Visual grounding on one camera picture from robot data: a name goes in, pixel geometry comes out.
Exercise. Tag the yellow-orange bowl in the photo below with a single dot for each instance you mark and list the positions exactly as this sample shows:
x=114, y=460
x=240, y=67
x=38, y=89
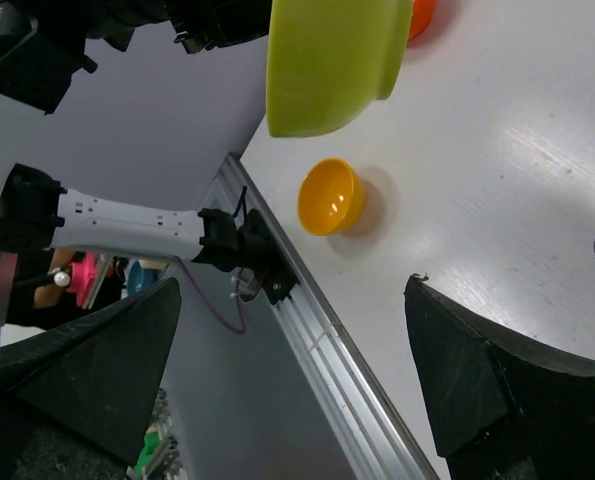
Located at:
x=331, y=198

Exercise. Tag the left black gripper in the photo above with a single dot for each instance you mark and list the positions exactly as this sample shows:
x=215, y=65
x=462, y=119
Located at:
x=205, y=25

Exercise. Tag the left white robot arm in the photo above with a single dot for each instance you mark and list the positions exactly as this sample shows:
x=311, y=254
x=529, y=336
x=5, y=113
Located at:
x=42, y=45

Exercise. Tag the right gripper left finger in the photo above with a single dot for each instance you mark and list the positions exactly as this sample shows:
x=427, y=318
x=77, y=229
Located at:
x=76, y=401

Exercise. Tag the pink object in background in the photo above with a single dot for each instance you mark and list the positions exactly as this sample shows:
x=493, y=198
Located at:
x=84, y=278

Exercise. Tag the lime green bowl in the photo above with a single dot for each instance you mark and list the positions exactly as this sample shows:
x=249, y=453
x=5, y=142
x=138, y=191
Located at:
x=329, y=60

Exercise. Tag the green object in background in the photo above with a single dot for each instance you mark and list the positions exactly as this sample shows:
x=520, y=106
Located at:
x=160, y=456

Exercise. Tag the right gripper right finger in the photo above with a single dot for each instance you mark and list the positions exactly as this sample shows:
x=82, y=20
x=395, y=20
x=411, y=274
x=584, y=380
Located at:
x=501, y=405

